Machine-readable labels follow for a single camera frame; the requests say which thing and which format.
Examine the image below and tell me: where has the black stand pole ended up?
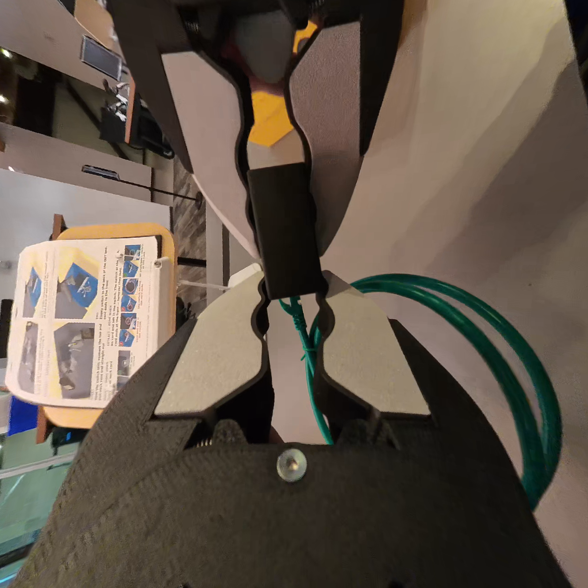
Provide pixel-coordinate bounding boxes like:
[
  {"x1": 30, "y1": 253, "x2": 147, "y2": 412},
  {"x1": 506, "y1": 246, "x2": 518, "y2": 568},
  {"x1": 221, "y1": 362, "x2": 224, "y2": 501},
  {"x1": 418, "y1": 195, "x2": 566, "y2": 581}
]
[{"x1": 83, "y1": 164, "x2": 205, "y2": 209}]

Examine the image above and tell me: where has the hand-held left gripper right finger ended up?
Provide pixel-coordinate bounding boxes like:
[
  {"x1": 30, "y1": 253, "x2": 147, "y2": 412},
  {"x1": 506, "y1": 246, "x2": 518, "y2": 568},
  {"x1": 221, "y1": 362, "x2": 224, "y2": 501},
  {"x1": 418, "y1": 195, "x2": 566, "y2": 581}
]
[{"x1": 316, "y1": 270, "x2": 432, "y2": 444}]

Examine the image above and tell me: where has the wooden display board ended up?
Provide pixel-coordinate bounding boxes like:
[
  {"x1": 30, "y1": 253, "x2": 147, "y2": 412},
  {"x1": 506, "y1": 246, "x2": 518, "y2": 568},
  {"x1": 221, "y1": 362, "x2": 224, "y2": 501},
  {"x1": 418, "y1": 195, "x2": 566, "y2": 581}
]
[{"x1": 37, "y1": 223, "x2": 178, "y2": 444}]

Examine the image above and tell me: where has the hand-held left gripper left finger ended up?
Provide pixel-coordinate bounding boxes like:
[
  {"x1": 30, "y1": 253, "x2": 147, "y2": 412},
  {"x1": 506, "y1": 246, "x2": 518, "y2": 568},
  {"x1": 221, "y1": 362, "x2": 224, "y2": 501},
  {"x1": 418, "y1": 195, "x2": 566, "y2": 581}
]
[{"x1": 154, "y1": 275, "x2": 275, "y2": 445}]

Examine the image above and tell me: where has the black network switch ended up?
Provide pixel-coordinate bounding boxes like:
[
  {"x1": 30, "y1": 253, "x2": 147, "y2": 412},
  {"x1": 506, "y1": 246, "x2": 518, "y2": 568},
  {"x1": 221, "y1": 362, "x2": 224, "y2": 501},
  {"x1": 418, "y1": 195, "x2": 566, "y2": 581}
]
[{"x1": 247, "y1": 162, "x2": 323, "y2": 300}]

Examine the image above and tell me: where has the white stand bracket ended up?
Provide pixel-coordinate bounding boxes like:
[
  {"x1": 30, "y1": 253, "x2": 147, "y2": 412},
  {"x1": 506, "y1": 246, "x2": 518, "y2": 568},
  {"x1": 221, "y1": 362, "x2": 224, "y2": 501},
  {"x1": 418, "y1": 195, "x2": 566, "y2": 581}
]
[{"x1": 177, "y1": 278, "x2": 230, "y2": 292}]

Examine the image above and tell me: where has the printed instruction sheet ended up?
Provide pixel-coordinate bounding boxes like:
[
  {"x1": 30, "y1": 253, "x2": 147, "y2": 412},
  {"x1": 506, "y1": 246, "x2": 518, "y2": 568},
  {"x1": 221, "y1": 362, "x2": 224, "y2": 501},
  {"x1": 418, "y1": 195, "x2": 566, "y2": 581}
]
[{"x1": 5, "y1": 235, "x2": 162, "y2": 409}]

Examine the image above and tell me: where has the white rounded base plate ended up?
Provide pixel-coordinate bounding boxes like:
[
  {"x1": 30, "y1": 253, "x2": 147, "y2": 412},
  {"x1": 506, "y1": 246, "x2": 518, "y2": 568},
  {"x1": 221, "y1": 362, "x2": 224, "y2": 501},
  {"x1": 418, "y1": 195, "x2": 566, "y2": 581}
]
[{"x1": 228, "y1": 263, "x2": 263, "y2": 291}]

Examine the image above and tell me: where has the yellow plastic bin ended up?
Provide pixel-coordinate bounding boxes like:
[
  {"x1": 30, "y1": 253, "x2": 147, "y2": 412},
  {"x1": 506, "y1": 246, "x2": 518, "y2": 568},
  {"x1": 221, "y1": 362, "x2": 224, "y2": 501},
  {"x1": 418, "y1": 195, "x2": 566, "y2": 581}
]
[{"x1": 250, "y1": 21, "x2": 319, "y2": 149}]

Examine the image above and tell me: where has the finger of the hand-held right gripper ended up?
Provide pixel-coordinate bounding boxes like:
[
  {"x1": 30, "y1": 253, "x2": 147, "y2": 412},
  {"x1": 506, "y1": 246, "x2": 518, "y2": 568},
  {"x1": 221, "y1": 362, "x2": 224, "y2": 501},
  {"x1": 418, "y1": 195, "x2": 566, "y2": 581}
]
[
  {"x1": 160, "y1": 50, "x2": 260, "y2": 258},
  {"x1": 284, "y1": 20, "x2": 364, "y2": 252}
]

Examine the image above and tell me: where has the black monitor screen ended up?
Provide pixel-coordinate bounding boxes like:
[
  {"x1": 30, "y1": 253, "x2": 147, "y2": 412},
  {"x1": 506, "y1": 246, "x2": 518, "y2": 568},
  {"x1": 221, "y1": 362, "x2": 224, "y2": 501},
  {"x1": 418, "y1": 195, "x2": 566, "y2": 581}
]
[{"x1": 80, "y1": 34, "x2": 124, "y2": 80}]

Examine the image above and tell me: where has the green ethernet cable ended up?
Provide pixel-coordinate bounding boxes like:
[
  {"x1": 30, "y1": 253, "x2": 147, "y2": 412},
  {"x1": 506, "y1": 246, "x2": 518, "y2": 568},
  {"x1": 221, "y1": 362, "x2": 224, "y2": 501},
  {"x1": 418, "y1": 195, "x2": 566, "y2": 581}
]
[{"x1": 279, "y1": 273, "x2": 563, "y2": 511}]

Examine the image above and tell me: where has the blue fabric object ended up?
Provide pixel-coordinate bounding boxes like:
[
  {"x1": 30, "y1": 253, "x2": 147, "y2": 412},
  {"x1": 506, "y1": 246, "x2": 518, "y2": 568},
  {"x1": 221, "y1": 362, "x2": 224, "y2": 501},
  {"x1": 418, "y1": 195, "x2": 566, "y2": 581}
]
[{"x1": 8, "y1": 395, "x2": 44, "y2": 437}]

